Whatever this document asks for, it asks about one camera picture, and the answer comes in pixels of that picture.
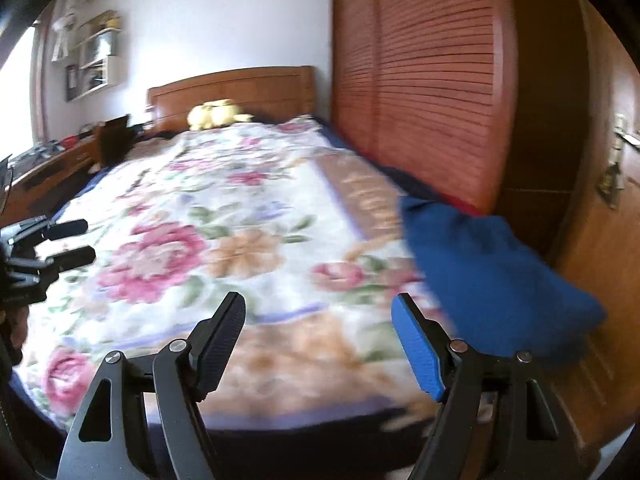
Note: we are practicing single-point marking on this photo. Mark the floral blanket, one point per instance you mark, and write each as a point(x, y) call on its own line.
point(175, 210)

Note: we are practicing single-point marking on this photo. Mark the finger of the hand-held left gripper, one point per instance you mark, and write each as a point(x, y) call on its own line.
point(67, 230)
point(72, 259)

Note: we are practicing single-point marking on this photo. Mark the yellow plush toy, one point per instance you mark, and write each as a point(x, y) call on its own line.
point(215, 115)

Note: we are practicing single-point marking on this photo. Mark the white wall shelf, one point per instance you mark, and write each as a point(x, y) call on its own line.
point(97, 65)

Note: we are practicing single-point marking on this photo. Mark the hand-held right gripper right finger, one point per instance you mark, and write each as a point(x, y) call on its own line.
point(417, 350)

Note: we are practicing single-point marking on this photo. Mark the wooden bed headboard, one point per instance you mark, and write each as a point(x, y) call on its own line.
point(235, 90)

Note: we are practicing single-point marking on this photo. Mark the wooden desk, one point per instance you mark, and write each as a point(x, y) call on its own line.
point(50, 170)

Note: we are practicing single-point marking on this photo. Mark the wooden door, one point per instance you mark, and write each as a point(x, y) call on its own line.
point(605, 270)

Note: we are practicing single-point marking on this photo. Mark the wooden chair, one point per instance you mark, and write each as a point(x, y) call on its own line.
point(114, 142)

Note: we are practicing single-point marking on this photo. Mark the wooden slatted wardrobe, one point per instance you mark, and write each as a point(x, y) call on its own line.
point(425, 75)

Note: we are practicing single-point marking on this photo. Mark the white tied curtain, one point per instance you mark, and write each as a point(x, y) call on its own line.
point(65, 25)

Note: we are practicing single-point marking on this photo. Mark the blue suit jacket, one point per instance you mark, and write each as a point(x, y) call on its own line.
point(490, 270)

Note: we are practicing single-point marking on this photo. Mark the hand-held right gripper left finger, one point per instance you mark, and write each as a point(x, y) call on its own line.
point(220, 345)

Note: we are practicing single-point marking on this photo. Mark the window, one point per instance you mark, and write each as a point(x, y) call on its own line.
point(17, 95)

